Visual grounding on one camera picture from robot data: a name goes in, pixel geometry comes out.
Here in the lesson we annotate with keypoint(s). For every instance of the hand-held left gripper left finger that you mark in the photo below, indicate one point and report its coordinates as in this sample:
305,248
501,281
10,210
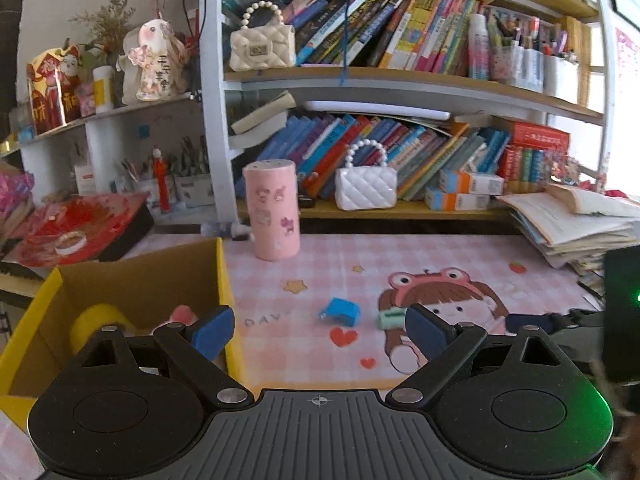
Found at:
215,332

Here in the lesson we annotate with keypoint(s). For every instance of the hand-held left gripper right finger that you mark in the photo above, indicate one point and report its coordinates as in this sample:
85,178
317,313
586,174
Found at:
427,332

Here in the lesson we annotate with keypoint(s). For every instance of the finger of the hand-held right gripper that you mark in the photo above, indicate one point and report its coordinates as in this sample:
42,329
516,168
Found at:
527,322
582,347

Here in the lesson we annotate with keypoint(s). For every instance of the pink plush animal toy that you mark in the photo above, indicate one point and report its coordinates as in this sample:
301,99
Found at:
180,316

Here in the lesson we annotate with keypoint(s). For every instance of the yellow cardboard box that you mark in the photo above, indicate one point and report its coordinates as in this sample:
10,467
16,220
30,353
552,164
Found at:
140,280

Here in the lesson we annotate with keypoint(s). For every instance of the yellow tape roll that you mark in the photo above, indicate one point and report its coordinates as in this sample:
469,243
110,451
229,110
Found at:
95,325

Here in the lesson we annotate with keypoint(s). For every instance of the small blue plastic item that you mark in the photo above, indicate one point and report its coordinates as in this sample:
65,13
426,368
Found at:
341,312

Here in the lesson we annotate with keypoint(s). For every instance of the stack of papers and notebooks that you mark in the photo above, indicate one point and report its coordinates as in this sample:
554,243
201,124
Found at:
575,225

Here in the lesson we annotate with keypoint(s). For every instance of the pink cylindrical container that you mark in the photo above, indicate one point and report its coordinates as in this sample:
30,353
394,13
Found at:
272,210

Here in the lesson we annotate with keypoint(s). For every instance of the white pen box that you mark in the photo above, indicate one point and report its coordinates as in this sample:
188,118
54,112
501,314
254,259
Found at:
195,191

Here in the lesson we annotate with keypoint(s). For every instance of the pink sparkly ornament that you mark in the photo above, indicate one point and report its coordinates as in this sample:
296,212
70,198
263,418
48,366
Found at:
565,166

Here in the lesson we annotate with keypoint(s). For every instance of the red pen with white ball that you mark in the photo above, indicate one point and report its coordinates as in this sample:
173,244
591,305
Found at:
162,180

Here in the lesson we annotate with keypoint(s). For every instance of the red gift packaging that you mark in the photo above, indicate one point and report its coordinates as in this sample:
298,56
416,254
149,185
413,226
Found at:
85,230

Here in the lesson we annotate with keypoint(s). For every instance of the row of colourful slanted books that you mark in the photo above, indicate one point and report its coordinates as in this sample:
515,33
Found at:
430,155

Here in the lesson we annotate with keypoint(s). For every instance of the thick red dictionary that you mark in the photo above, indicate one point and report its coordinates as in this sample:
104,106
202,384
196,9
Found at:
540,135

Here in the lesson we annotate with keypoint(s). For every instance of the small white red-label box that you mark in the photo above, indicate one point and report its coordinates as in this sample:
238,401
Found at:
86,177

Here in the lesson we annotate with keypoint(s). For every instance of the white bookshelf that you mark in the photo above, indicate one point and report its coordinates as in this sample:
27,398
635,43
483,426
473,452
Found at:
212,110

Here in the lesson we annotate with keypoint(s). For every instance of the tilted cream book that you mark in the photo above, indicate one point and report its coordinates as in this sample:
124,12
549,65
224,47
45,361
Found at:
265,112

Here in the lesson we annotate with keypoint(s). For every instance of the white pen container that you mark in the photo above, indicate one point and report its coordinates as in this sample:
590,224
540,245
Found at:
561,80

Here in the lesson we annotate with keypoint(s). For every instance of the row of yellow books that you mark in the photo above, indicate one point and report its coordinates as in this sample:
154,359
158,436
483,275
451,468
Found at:
577,60

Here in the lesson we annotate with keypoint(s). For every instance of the clear pen holder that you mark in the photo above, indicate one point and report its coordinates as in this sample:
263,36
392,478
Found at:
520,67

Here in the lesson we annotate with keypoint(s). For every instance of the white and yellow bottle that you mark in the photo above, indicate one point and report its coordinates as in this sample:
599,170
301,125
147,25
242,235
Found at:
104,90

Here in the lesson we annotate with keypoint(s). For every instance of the cream rabbit figurine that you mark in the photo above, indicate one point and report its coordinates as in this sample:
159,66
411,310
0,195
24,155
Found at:
150,65

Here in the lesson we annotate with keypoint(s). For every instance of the colourful printed bottle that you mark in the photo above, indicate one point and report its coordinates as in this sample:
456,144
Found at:
479,47

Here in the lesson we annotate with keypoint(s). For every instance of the red festive figure box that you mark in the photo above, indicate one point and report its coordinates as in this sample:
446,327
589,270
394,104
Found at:
52,95

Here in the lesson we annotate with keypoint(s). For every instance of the row of upright shelf books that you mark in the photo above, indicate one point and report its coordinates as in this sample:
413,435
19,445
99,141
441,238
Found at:
400,25

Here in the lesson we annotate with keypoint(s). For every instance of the dried flower bunch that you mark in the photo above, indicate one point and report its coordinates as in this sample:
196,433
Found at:
107,22

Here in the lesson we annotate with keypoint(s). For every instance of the white wall shelf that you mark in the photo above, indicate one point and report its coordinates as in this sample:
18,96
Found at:
100,145

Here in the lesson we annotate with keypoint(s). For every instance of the pink alphabet wall poster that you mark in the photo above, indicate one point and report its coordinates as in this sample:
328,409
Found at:
629,70

